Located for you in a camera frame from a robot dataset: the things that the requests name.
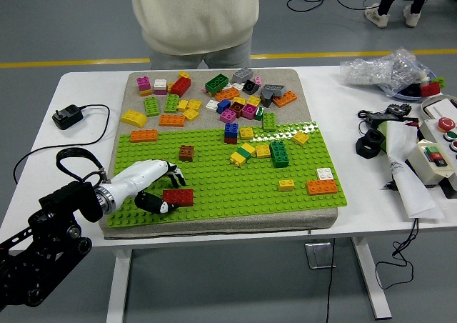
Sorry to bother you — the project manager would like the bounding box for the green studded baseplate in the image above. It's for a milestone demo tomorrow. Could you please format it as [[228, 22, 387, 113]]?
[[106, 121, 349, 229]]

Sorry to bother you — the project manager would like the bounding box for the black power adapter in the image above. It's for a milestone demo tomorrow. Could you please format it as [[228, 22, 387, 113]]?
[[358, 109, 419, 128]]

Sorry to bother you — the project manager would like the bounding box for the white table leg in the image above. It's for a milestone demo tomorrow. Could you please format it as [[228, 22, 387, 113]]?
[[351, 236, 393, 321], [106, 248, 134, 323]]

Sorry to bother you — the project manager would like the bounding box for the grey slope brick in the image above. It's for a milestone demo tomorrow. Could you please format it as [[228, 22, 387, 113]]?
[[260, 84, 288, 99]]

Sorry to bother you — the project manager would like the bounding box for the black hanging cable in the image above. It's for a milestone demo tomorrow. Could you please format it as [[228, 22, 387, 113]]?
[[374, 217, 420, 291], [325, 237, 337, 323]]

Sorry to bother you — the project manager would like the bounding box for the dark red brick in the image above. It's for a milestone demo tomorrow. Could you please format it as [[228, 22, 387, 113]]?
[[228, 101, 246, 119]]

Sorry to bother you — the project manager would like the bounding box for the red long brick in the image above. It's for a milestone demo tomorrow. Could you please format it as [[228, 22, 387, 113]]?
[[171, 76, 193, 98]]

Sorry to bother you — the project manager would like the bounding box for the white rounded device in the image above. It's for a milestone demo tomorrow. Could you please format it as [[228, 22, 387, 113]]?
[[420, 93, 457, 121]]

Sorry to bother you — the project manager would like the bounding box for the large black nut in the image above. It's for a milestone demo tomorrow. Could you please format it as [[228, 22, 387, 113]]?
[[355, 129, 387, 159]]

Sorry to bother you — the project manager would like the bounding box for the blue-rimmed bowl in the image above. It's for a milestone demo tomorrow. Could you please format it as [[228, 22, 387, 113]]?
[[378, 71, 439, 103]]

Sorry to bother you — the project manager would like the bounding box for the orange long brick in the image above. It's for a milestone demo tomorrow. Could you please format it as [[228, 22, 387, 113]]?
[[214, 87, 241, 103], [272, 90, 298, 109], [306, 179, 339, 197], [159, 114, 187, 128], [129, 129, 159, 144]]

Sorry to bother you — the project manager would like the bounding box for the white paper sheet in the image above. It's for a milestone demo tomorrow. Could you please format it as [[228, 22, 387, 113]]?
[[386, 120, 446, 220]]

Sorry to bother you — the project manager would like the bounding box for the black wall plug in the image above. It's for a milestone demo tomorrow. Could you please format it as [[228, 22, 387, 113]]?
[[51, 103, 85, 131]]

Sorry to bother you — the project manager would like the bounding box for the magenta brick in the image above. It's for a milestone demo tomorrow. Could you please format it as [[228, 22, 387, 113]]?
[[219, 108, 238, 124], [241, 103, 259, 121]]

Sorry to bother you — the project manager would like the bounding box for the green sheet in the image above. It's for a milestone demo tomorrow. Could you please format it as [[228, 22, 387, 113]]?
[[377, 120, 391, 153]]

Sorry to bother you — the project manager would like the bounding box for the clear bubble wrap bag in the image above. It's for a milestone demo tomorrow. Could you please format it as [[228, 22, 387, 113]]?
[[339, 47, 436, 96]]

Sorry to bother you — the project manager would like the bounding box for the control box with red button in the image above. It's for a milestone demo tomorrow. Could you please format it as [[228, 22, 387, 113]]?
[[417, 116, 457, 153]]

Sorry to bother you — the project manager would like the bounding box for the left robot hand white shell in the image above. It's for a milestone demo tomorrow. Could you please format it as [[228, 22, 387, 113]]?
[[102, 159, 187, 215]]

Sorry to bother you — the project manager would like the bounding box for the yellow curved brick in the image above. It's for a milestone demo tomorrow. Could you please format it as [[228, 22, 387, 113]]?
[[119, 109, 149, 129]]

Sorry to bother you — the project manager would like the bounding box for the metal bracket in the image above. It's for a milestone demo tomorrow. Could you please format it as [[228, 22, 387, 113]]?
[[303, 242, 338, 270]]

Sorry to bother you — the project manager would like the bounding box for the dark green long brick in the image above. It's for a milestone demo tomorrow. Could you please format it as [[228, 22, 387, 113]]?
[[204, 73, 231, 96]]

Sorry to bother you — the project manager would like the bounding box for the dark green tall brick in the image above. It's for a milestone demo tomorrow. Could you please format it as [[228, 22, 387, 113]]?
[[269, 140, 291, 169]]

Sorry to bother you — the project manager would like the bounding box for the white switch box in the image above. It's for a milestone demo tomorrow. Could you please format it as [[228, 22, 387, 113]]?
[[406, 139, 457, 189]]

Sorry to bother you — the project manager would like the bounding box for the black gear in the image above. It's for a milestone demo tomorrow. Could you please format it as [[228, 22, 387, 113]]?
[[386, 102, 412, 117]]

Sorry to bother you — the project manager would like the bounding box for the black plug cord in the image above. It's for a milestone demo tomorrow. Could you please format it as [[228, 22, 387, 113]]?
[[13, 103, 111, 186]]

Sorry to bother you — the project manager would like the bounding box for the brown brick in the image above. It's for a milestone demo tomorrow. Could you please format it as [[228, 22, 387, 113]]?
[[179, 144, 196, 164]]

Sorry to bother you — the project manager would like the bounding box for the black slope brick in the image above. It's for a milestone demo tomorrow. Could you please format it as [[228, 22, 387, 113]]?
[[242, 79, 261, 96]]

